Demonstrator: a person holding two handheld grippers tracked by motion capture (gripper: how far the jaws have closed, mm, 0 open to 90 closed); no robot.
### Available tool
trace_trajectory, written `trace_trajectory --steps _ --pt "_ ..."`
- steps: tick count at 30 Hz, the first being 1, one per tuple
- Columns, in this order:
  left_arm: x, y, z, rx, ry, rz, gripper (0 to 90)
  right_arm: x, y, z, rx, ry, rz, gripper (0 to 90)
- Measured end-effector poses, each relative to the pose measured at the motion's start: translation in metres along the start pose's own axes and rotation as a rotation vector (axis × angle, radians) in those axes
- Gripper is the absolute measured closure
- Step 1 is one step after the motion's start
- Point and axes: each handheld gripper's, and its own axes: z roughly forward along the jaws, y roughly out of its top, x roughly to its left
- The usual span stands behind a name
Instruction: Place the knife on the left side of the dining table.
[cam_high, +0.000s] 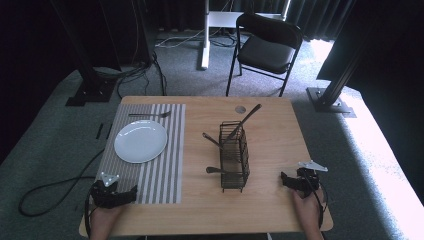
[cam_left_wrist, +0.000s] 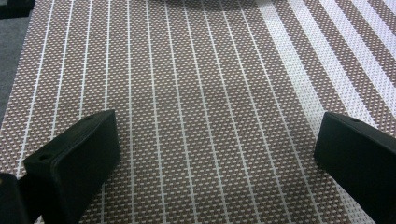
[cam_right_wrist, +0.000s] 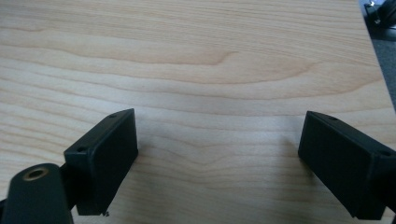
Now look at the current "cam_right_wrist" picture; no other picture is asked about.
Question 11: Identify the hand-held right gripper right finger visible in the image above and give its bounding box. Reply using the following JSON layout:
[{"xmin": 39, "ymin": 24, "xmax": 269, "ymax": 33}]
[{"xmin": 297, "ymin": 110, "xmax": 396, "ymax": 221}]

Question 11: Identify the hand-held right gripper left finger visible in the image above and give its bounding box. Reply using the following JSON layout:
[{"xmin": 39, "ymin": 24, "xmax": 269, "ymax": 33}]
[{"xmin": 63, "ymin": 107, "xmax": 139, "ymax": 217}]

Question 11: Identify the black equipment on floor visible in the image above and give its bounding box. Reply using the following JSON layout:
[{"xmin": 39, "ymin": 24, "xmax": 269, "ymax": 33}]
[{"xmin": 362, "ymin": 0, "xmax": 396, "ymax": 31}]

